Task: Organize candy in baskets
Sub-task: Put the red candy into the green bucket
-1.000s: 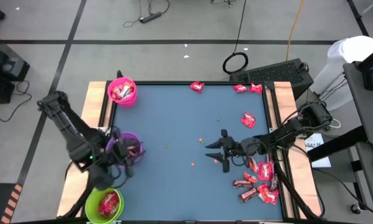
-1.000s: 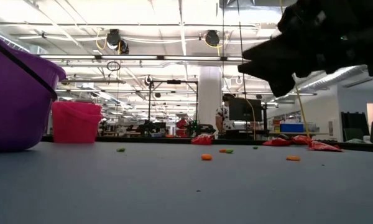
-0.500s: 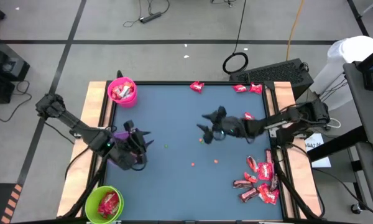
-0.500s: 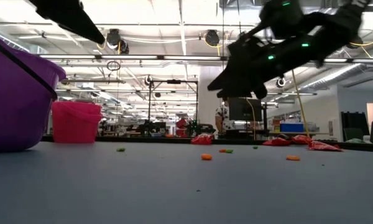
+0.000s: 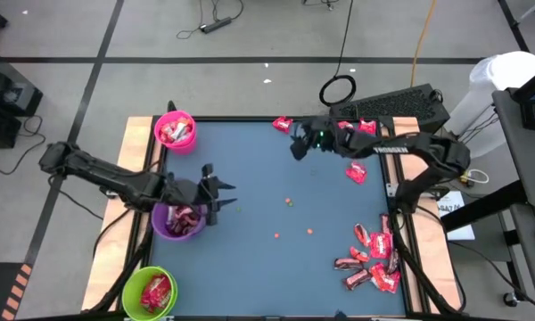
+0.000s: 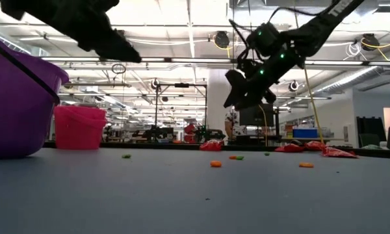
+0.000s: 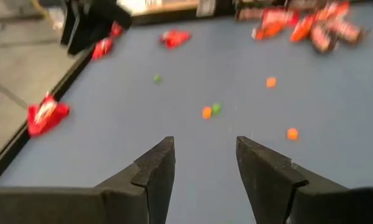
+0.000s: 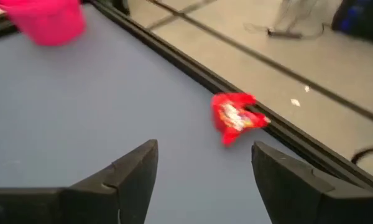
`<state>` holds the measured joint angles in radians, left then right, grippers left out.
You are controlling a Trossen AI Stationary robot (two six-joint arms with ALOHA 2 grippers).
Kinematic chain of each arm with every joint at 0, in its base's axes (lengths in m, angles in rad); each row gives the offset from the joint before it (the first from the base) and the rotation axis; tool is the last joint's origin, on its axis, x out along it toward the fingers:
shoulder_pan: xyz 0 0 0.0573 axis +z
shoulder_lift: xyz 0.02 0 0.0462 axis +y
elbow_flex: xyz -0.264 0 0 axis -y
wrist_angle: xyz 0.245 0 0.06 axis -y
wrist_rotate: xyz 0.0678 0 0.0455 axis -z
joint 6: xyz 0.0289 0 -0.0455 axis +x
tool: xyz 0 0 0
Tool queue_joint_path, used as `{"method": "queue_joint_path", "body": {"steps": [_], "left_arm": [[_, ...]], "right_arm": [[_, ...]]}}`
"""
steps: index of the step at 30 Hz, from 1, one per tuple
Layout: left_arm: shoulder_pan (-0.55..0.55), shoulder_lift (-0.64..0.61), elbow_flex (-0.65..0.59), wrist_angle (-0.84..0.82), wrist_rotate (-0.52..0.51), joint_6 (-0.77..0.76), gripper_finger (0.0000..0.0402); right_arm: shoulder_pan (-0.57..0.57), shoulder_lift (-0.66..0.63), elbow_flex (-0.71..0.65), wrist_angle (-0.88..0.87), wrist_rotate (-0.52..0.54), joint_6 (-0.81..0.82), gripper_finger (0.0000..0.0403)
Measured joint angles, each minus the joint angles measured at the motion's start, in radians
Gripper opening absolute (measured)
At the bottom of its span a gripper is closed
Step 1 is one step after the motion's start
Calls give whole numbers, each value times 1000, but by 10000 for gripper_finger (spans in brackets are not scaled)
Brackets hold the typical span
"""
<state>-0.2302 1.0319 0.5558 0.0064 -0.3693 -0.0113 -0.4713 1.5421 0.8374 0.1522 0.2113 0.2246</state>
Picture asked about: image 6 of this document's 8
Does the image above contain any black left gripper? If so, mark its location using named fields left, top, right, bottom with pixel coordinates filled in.
left=51, top=0, right=142, bottom=64

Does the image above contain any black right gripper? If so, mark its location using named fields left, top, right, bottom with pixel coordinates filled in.
left=223, top=42, right=308, bottom=111

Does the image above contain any red Skittles candy pack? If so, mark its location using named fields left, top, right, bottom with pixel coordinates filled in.
left=200, top=138, right=224, bottom=152
left=274, top=143, right=305, bottom=153
left=304, top=140, right=328, bottom=151

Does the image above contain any black monitor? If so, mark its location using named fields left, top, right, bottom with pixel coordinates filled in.
left=239, top=103, right=276, bottom=127

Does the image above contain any white building column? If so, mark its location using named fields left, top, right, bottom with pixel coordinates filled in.
left=207, top=68, right=233, bottom=140

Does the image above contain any person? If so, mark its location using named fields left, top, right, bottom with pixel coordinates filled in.
left=224, top=109, right=241, bottom=146

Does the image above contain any long ceiling light bar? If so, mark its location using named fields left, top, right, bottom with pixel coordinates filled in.
left=40, top=57, right=390, bottom=66

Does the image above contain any red background object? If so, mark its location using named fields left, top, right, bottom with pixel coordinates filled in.
left=183, top=123, right=198, bottom=143

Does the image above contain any blue storage bin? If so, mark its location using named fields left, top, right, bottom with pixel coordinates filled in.
left=292, top=128, right=319, bottom=139

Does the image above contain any pink plastic bucket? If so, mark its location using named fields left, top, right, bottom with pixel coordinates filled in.
left=53, top=105, right=107, bottom=150

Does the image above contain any purple plastic bucket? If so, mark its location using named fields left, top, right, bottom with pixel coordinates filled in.
left=0, top=37, right=71, bottom=160

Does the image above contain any black panel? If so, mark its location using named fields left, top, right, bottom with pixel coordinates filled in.
left=356, top=116, right=387, bottom=142

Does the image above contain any black cable loop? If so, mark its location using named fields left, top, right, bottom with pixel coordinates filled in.
left=111, top=63, right=127, bottom=75

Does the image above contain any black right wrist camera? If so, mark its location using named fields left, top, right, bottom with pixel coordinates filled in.
left=246, top=21, right=282, bottom=57

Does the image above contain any black metal frame rig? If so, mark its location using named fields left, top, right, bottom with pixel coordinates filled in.
left=154, top=83, right=208, bottom=131

